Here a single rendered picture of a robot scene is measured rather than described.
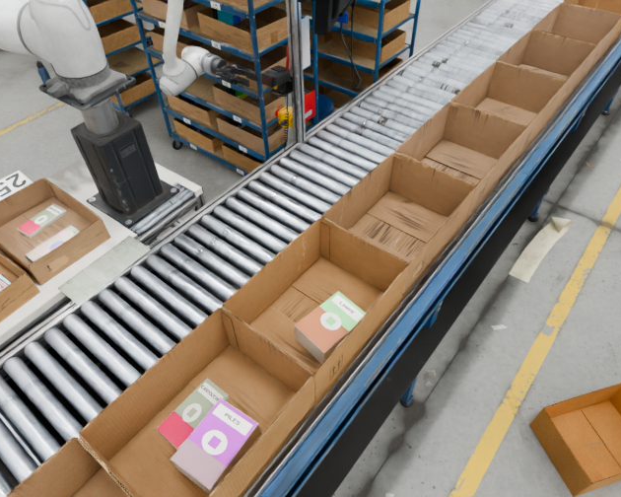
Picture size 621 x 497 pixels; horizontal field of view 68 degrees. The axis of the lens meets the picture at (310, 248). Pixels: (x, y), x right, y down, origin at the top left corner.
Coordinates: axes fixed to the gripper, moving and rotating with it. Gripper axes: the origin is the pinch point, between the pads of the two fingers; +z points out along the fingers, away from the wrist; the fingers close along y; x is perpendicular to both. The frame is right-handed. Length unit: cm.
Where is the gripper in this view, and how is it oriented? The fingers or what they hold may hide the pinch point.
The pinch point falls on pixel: (247, 79)
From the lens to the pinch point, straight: 222.2
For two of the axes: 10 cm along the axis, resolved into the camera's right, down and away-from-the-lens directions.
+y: 6.3, -5.8, 5.2
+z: 7.8, 4.5, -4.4
